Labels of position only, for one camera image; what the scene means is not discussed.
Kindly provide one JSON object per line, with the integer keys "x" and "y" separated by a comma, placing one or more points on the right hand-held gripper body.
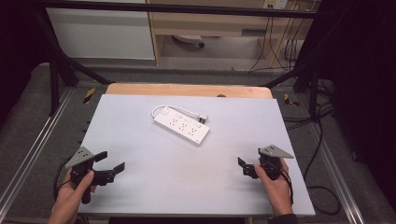
{"x": 271, "y": 161}

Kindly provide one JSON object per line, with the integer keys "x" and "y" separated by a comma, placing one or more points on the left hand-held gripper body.
{"x": 81, "y": 165}

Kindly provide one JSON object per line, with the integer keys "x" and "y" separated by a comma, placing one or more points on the person's right hand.
{"x": 275, "y": 191}

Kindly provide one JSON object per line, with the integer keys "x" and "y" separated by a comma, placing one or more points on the person's left hand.
{"x": 69, "y": 199}

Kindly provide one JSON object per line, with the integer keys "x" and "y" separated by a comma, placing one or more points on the yellow black striped tape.
{"x": 89, "y": 95}
{"x": 290, "y": 100}

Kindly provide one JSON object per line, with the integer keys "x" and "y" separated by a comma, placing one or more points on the wooden table board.
{"x": 186, "y": 90}

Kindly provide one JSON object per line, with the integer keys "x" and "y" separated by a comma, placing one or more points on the white cabinet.
{"x": 99, "y": 34}

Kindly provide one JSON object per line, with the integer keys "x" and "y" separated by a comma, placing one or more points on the black curtain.
{"x": 364, "y": 77}
{"x": 18, "y": 46}

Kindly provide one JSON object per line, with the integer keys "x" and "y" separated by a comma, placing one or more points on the white power strip on shelf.
{"x": 188, "y": 39}

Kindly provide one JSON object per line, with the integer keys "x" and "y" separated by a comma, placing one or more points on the wooden shelf desk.
{"x": 218, "y": 28}

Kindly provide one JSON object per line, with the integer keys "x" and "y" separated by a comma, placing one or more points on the aluminium rail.
{"x": 31, "y": 149}
{"x": 339, "y": 180}

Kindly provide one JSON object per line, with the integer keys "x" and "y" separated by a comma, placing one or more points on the black metal frame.
{"x": 62, "y": 62}

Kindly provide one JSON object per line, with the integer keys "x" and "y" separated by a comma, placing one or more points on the white wall socket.
{"x": 275, "y": 3}

